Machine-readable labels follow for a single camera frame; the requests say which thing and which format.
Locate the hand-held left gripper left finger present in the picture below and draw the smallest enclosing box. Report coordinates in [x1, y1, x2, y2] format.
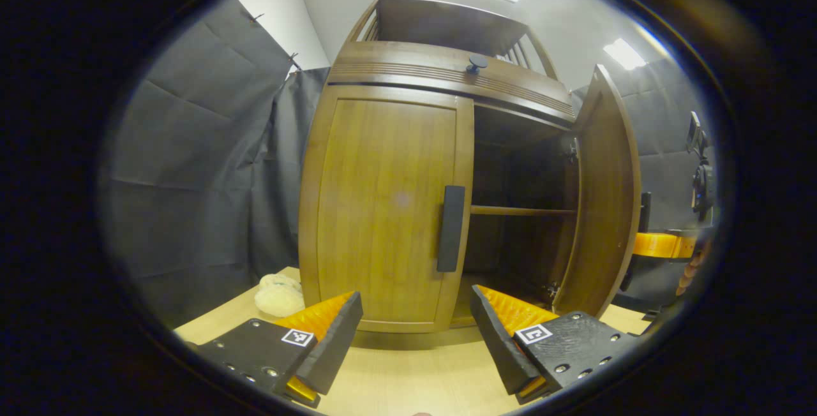
[188, 291, 364, 409]

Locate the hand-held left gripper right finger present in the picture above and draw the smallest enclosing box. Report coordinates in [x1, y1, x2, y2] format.
[470, 285, 642, 405]

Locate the wooden cabinet door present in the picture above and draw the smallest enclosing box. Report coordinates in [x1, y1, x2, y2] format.
[298, 85, 476, 334]
[551, 64, 641, 320]

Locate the brown wooden shoe cabinet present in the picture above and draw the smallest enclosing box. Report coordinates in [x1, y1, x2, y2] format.
[297, 0, 642, 335]

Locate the wooden inner shelf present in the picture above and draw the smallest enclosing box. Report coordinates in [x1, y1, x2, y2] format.
[470, 205, 579, 218]

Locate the small ceiling light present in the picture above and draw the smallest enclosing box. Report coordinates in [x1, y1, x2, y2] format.
[603, 38, 647, 71]

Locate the brown ribbed drawer front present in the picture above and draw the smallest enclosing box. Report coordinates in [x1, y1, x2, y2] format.
[328, 40, 576, 127]

